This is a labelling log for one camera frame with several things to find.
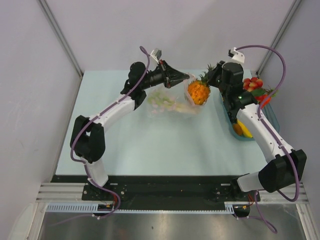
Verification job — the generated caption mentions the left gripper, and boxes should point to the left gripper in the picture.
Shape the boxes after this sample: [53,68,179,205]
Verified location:
[139,59,189,90]

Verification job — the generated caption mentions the orange toy pineapple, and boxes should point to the orange toy pineapple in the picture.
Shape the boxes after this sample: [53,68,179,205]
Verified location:
[187,64,214,106]

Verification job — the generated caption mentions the green celery stalk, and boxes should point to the green celery stalk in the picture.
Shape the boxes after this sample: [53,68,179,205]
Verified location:
[147,90,199,115]

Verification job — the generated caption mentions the clear zip top bag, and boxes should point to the clear zip top bag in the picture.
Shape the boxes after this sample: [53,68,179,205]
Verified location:
[146,73,211,118]

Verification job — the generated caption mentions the small orange fruit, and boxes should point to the small orange fruit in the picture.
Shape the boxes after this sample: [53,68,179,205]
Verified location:
[232,123,243,136]

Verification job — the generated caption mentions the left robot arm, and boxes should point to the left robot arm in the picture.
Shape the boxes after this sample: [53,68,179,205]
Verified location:
[70,60,190,200]

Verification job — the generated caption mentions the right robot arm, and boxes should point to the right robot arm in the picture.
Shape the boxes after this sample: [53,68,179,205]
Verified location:
[207,61,307,201]

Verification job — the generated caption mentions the teal plastic food tray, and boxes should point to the teal plastic food tray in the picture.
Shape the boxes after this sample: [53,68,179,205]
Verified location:
[218,83,282,144]

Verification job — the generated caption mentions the yellow toy banana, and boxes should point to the yellow toy banana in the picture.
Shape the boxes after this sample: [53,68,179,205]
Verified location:
[237,120,253,138]

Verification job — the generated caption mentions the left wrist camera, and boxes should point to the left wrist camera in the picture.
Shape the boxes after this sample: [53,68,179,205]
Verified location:
[150,48,162,64]

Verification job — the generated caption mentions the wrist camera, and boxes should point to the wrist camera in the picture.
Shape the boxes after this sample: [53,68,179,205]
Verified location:
[228,47,245,64]
[150,48,162,64]

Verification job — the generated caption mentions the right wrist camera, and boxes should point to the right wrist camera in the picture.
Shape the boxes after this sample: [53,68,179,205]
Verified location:
[228,47,245,64]

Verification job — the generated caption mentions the right corner aluminium post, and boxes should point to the right corner aluminium post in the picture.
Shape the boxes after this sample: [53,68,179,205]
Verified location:
[255,0,304,76]

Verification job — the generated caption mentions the corner aluminium post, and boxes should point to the corner aluminium post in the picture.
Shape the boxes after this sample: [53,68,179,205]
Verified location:
[36,0,84,79]
[255,0,304,76]

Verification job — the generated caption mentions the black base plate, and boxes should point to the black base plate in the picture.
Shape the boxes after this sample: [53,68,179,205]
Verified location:
[51,175,255,211]

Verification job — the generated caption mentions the left corner aluminium post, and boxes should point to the left corner aluminium post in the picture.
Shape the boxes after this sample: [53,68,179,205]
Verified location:
[36,0,84,79]

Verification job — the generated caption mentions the aluminium frame rail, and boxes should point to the aluminium frame rail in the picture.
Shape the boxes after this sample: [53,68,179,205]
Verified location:
[36,183,85,203]

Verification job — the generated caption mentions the white cable duct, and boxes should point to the white cable duct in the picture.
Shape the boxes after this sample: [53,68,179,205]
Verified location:
[46,201,237,214]

